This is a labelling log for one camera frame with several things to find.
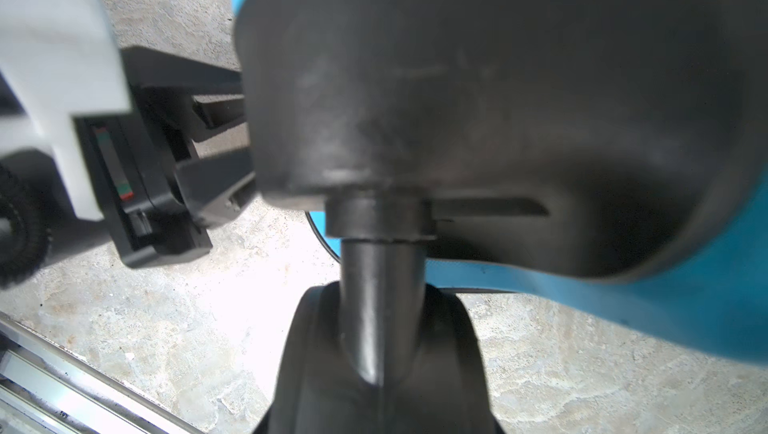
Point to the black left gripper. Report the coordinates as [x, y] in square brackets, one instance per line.
[159, 199]

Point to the blue suitcase black lining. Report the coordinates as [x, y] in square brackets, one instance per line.
[607, 155]

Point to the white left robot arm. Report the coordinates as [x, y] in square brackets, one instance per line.
[60, 63]

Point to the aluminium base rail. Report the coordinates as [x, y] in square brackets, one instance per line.
[44, 389]

